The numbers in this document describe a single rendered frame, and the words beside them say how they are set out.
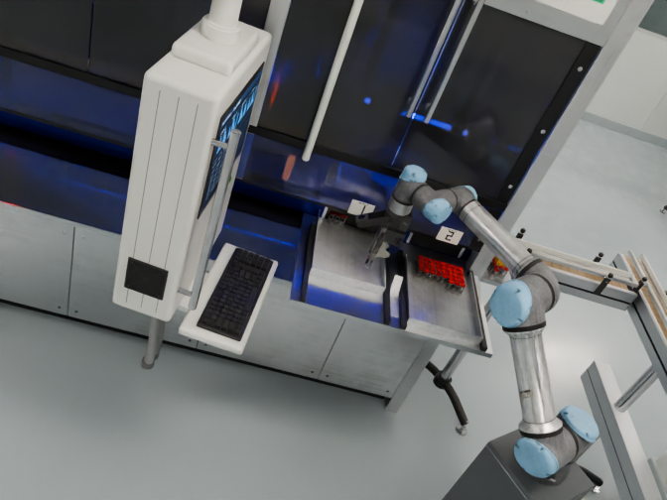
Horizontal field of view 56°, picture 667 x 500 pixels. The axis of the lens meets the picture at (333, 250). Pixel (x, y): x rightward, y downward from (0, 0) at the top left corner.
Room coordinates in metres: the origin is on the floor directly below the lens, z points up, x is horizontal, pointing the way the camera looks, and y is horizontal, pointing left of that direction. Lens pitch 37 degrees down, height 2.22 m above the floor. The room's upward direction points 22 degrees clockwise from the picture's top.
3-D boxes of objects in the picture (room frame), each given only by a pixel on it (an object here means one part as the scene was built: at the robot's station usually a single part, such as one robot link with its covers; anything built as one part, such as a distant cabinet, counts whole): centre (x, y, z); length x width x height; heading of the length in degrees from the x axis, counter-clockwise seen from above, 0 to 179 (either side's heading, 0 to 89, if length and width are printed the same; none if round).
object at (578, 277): (2.23, -0.87, 0.92); 0.69 x 0.15 x 0.16; 101
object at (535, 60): (1.96, -0.29, 1.51); 0.43 x 0.01 x 0.59; 101
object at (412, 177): (1.72, -0.14, 1.28); 0.09 x 0.08 x 0.11; 51
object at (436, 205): (1.67, -0.23, 1.28); 0.11 x 0.11 x 0.08; 51
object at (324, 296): (1.77, -0.23, 0.87); 0.70 x 0.48 x 0.02; 101
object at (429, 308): (1.76, -0.41, 0.90); 0.34 x 0.26 x 0.04; 10
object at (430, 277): (1.85, -0.39, 0.90); 0.18 x 0.02 x 0.05; 100
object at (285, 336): (2.30, 0.55, 0.44); 2.06 x 1.00 x 0.88; 101
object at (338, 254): (1.81, -0.05, 0.90); 0.34 x 0.26 x 0.04; 11
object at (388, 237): (1.72, -0.15, 1.12); 0.09 x 0.08 x 0.12; 100
